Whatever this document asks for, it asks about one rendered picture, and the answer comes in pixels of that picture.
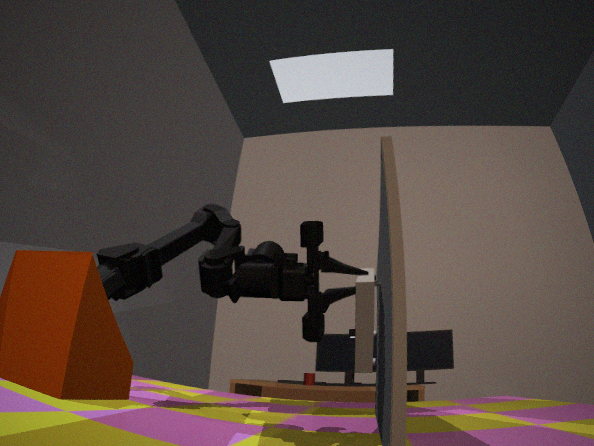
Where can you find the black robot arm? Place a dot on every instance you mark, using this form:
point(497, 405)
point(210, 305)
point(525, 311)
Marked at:
point(128, 269)

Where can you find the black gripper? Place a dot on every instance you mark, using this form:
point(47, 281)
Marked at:
point(313, 322)

